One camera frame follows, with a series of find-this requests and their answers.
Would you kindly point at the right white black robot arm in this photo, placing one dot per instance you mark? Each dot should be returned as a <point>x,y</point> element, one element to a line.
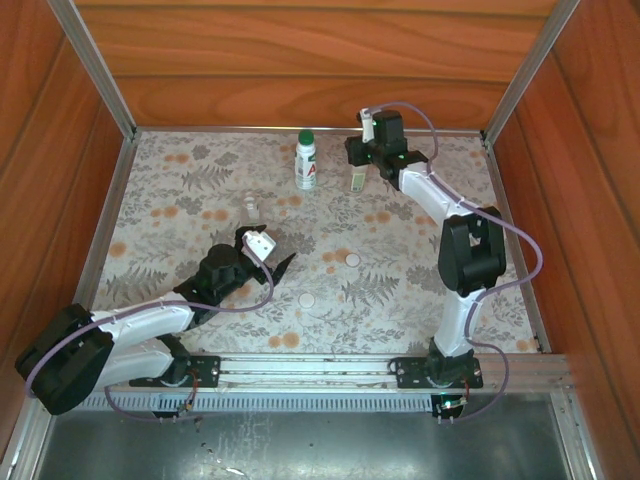
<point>425,187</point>

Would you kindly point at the floral patterned table mat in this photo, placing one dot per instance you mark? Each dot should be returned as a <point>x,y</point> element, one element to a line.
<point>400,310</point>

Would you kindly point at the green bottle cap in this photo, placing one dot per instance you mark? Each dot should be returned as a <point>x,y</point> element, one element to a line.
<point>306,135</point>

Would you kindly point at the white bottle with green label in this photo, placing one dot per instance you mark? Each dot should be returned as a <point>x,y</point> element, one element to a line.
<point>306,172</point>

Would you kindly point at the grey metal sheet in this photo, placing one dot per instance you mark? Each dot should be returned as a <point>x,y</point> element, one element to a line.
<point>325,445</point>

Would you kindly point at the narrow-neck clear plastic bottle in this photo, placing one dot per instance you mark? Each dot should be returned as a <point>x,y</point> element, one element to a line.
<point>251,212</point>

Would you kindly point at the small board with green light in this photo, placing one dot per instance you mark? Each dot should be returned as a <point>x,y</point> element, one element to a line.
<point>449,404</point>

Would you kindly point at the grooved aluminium base rail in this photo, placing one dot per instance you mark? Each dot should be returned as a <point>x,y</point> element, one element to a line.
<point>310,367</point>

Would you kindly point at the aluminium frame post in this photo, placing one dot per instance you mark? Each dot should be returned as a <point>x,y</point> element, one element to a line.
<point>530,70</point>
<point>95,70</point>

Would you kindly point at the thin aluminium table edge rail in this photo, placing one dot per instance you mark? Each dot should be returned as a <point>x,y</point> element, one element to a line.
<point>225,130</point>

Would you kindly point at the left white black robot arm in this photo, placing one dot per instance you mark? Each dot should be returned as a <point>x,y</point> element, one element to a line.
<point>150,317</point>

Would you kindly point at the white bottle cap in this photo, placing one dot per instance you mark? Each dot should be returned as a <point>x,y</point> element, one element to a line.
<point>353,260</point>
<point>306,300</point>

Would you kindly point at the wide-mouth clear plastic bottle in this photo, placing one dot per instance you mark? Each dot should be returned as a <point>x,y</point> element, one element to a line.
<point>358,182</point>

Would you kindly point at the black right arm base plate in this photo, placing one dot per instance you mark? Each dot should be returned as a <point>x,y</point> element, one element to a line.
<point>410,372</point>

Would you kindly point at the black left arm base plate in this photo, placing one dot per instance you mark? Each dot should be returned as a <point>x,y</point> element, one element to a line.
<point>205,370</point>

